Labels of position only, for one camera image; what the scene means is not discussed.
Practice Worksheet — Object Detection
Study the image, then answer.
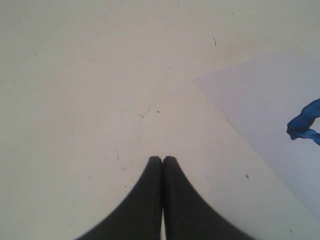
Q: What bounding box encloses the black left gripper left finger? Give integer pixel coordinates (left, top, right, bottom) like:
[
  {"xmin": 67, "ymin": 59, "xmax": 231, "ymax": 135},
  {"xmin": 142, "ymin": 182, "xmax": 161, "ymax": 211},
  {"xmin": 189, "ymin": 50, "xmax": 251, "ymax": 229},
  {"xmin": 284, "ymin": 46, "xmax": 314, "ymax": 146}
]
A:
[{"xmin": 79, "ymin": 156, "xmax": 163, "ymax": 240}]

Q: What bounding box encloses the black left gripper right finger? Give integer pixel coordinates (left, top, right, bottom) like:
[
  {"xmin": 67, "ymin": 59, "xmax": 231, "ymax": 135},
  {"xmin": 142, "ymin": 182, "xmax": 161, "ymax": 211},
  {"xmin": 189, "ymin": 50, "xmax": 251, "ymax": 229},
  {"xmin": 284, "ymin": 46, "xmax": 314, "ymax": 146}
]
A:
[{"xmin": 162, "ymin": 156, "xmax": 252, "ymax": 240}]

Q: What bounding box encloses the white paper sheet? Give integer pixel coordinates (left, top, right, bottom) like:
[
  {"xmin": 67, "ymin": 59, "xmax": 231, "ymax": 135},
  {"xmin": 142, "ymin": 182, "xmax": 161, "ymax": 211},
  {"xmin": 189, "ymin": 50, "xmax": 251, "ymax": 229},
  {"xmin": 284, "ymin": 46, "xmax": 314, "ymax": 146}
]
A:
[{"xmin": 195, "ymin": 52, "xmax": 320, "ymax": 219}]

